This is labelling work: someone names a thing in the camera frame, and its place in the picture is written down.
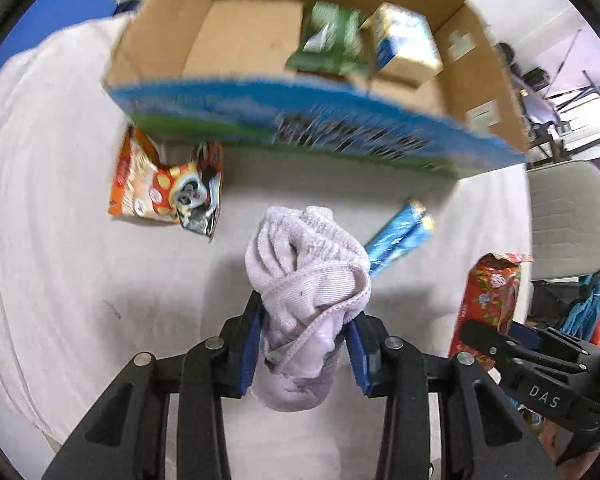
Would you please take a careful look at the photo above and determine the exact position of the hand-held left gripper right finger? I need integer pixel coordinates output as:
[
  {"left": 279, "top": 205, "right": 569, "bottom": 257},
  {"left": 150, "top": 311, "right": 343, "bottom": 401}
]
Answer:
[{"left": 344, "top": 311, "right": 562, "bottom": 480}]

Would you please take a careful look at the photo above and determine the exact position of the grey padded chair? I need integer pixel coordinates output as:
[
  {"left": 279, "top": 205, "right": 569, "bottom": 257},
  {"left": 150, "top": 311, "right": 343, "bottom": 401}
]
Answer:
[{"left": 525, "top": 160, "right": 600, "bottom": 283}]

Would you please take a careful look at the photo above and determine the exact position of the cardboard box with blue print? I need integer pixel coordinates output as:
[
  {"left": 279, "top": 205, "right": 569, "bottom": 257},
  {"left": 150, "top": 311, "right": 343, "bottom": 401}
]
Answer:
[{"left": 102, "top": 0, "right": 531, "bottom": 181}]

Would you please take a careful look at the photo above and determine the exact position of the blue foil stick packet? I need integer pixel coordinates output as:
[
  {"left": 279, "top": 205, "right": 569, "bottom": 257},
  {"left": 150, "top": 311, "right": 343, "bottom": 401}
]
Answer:
[
  {"left": 362, "top": 197, "right": 427, "bottom": 266},
  {"left": 367, "top": 212, "right": 436, "bottom": 279}
]

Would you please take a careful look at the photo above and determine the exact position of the orange cartoon snack packet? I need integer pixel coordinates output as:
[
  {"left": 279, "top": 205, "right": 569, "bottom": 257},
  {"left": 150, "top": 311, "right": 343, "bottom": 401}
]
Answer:
[{"left": 107, "top": 126, "right": 225, "bottom": 242}]

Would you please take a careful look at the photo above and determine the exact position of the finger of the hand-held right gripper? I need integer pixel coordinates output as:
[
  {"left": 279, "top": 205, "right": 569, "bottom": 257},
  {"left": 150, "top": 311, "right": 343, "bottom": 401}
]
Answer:
[
  {"left": 497, "top": 360, "right": 600, "bottom": 418},
  {"left": 459, "top": 320, "right": 600, "bottom": 368}
]

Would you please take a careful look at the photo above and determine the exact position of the blue board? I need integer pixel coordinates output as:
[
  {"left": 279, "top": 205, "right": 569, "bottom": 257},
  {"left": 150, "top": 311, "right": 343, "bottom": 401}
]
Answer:
[{"left": 0, "top": 0, "right": 119, "bottom": 77}]

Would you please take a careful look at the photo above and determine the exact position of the green snack packet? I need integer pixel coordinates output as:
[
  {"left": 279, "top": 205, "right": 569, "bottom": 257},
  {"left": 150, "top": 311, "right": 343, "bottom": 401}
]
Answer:
[{"left": 286, "top": 1, "right": 376, "bottom": 78}]

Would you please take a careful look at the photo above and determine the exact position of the red floral snack packet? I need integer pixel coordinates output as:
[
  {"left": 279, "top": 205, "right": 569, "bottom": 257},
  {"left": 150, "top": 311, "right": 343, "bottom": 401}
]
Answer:
[{"left": 448, "top": 252, "right": 535, "bottom": 368}]

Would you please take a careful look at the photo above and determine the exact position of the light blue cloth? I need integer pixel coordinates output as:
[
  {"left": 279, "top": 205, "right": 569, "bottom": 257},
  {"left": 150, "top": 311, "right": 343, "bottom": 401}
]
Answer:
[{"left": 560, "top": 275, "right": 600, "bottom": 342}]

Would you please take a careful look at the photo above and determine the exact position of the lilac towel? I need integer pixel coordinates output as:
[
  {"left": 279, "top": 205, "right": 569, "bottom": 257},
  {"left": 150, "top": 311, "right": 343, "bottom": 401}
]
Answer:
[{"left": 244, "top": 205, "right": 372, "bottom": 413}]

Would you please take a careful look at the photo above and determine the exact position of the white tablecloth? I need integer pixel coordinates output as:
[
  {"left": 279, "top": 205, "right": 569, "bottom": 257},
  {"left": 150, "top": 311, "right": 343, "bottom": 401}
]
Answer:
[{"left": 0, "top": 10, "right": 533, "bottom": 480}]

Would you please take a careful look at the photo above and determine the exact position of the background desk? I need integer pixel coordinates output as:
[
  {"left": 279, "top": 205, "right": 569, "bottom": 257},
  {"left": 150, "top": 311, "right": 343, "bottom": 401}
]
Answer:
[{"left": 500, "top": 22, "right": 600, "bottom": 161}]

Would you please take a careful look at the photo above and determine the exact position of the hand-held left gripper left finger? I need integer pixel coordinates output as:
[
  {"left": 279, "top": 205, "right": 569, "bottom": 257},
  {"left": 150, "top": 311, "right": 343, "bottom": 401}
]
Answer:
[{"left": 40, "top": 291, "right": 264, "bottom": 480}]

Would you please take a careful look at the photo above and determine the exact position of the blue and yellow carton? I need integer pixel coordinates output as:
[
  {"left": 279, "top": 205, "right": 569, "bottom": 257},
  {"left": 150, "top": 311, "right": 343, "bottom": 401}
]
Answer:
[{"left": 362, "top": 2, "right": 444, "bottom": 89}]

